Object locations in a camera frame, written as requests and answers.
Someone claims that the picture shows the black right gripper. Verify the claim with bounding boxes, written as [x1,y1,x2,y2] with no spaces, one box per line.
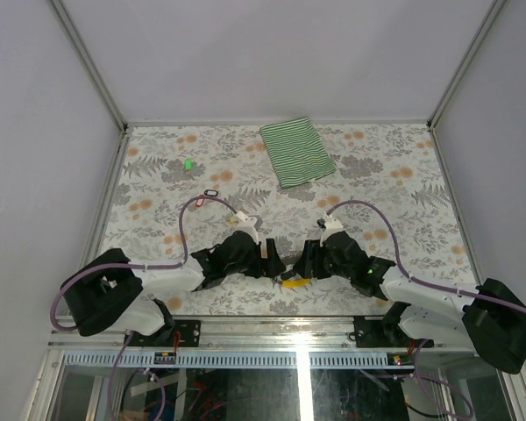
[293,239,354,280]

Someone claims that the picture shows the large metal keyring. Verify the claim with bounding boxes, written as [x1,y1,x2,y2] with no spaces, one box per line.
[281,256,306,282]

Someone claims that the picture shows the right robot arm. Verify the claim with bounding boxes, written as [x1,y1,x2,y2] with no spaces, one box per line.
[293,231,526,375]

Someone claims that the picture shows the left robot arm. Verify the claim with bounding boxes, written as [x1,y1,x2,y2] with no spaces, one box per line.
[53,230,286,346]

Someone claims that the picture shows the black tag key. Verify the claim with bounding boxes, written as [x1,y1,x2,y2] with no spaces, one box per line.
[203,189,219,197]

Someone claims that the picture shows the green white striped cloth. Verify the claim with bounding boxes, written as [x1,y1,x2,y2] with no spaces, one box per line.
[259,118,336,189]

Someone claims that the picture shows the floral tablecloth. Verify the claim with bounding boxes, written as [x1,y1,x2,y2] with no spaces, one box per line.
[96,122,474,317]

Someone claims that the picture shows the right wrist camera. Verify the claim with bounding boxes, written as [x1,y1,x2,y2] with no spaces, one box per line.
[316,213,345,232]

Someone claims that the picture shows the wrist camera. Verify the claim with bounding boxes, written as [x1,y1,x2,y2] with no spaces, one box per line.
[233,210,262,244]
[316,213,345,232]

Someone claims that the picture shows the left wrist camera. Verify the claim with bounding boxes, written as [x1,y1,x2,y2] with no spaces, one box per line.
[233,210,262,244]

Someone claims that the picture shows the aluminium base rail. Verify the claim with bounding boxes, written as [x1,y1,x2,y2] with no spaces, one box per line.
[47,313,518,352]

